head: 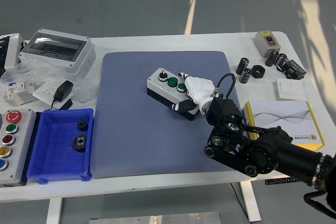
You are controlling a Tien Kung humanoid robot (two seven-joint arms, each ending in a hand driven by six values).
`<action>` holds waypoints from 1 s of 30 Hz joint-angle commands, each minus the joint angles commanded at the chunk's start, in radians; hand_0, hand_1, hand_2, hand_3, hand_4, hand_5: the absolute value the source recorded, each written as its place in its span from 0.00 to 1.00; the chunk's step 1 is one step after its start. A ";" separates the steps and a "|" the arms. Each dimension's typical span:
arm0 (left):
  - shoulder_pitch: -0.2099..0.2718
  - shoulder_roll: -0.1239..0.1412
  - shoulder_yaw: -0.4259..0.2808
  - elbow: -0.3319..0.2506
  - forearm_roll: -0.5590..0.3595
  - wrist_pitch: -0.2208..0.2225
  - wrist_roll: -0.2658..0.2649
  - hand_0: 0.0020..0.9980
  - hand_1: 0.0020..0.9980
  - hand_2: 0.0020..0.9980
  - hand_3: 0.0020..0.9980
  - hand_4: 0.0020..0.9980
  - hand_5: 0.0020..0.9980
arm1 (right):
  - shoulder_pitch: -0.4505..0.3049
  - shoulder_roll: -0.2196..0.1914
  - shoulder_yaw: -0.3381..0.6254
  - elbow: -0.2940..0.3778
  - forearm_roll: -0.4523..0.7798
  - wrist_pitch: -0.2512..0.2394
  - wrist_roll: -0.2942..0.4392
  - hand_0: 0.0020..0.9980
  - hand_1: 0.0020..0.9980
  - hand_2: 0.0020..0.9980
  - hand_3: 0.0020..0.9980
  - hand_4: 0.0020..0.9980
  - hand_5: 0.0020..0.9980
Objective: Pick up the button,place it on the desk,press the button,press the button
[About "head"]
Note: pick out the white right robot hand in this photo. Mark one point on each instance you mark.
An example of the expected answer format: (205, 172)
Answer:
(199, 87)

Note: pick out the grey four-button control box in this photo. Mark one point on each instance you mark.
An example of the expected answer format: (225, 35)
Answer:
(157, 85)

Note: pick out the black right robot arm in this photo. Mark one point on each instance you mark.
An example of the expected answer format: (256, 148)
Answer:
(262, 155)

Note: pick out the grey five-button control station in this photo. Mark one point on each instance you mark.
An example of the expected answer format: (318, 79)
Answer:
(22, 142)

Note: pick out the black cylindrical capacitor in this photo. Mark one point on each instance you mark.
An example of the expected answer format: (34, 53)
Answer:
(271, 59)
(245, 76)
(280, 61)
(242, 66)

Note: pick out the grey-blue mat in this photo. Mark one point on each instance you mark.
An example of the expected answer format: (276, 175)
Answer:
(136, 140)

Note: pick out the white and yellow cardboard box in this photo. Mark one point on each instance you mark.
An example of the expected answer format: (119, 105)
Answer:
(283, 113)

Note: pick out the black module green terminal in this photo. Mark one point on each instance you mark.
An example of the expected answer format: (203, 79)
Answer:
(295, 69)

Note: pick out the black table control panel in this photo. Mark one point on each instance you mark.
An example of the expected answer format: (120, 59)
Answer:
(278, 181)

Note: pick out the grey distribution box clear lid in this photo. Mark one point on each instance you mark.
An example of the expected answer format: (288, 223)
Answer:
(78, 64)

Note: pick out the small black gear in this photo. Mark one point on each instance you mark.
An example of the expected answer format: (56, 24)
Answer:
(82, 125)

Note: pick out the white table leg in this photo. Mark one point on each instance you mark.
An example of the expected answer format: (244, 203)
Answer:
(53, 211)
(250, 203)

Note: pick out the large black gear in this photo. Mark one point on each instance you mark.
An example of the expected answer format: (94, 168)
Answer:
(79, 143)

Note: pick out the black power adapter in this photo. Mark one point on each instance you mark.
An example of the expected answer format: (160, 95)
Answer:
(63, 90)

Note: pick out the clear plastic bag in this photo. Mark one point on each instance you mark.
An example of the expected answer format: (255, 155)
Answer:
(39, 75)

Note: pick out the blue plastic bin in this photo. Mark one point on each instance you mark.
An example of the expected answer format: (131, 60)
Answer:
(52, 161)

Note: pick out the white circuit breaker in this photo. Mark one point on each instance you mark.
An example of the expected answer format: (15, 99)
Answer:
(15, 91)

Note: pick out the white device with black panel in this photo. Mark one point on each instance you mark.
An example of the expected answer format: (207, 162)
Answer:
(13, 51)

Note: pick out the grey switch box red button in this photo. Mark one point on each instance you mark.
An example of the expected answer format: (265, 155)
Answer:
(262, 44)

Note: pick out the white wall switch plate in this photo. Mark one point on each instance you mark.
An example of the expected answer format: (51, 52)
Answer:
(290, 89)

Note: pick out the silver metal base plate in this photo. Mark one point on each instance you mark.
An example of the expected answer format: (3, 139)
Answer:
(157, 218)

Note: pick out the white wall socket plate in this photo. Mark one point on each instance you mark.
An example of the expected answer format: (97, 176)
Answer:
(43, 93)

